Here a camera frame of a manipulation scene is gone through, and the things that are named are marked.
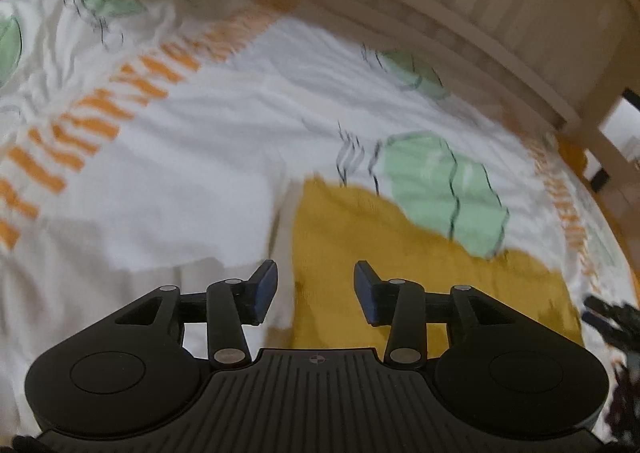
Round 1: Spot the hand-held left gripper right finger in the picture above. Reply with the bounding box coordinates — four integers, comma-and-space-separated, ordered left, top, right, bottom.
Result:
353, 260, 519, 368

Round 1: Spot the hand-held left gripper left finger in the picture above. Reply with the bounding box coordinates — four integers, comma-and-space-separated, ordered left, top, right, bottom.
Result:
115, 259, 279, 368

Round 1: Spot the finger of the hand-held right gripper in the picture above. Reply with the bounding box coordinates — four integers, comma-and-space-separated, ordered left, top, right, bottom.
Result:
582, 295, 640, 350

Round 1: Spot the yellow long-sleeved sweater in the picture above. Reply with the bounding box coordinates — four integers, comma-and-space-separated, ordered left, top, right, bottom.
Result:
291, 177, 587, 350

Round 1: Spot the white leaf-printed bedsheet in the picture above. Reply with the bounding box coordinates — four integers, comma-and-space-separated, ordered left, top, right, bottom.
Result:
0, 0, 640, 439

